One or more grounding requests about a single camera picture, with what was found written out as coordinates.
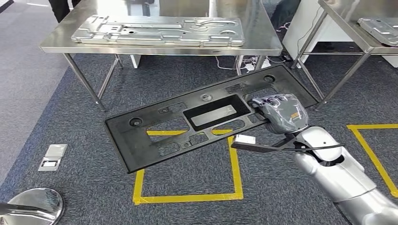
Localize person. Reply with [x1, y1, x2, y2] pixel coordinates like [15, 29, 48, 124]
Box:
[270, 0, 301, 30]
[48, 0, 84, 23]

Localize metal floor outlet box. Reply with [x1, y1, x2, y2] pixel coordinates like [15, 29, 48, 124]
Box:
[38, 143, 69, 173]

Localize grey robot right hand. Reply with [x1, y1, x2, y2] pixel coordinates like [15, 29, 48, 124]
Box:
[250, 93, 310, 135]

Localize chrome round base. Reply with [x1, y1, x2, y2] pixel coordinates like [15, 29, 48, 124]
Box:
[0, 187, 65, 225]

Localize thin black cabinet cable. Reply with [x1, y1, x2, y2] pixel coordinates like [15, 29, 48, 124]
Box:
[296, 5, 323, 54]

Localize stainless steel table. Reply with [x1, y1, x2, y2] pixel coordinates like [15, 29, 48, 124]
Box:
[39, 0, 284, 113]
[291, 0, 398, 111]

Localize black plastic panel part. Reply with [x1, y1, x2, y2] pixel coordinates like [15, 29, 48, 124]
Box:
[104, 64, 321, 174]

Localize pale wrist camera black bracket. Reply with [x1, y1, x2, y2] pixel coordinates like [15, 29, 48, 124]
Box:
[231, 134, 299, 154]

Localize white power strip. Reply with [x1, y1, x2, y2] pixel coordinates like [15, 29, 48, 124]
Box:
[242, 58, 271, 72]

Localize stamped sheet metal plate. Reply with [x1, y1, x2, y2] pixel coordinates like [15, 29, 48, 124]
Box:
[70, 15, 246, 48]
[357, 17, 398, 47]

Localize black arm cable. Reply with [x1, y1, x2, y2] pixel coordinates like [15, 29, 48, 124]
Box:
[280, 142, 346, 153]

